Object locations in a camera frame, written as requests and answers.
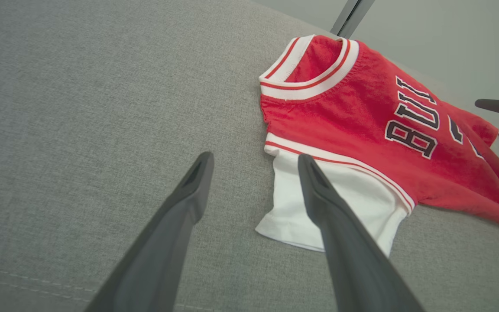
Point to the red Bulls 23 jersey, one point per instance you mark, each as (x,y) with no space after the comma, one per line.
(353,117)

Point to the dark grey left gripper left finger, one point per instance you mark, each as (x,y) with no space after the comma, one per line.
(158,260)

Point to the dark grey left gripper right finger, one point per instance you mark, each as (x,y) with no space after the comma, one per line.
(353,260)

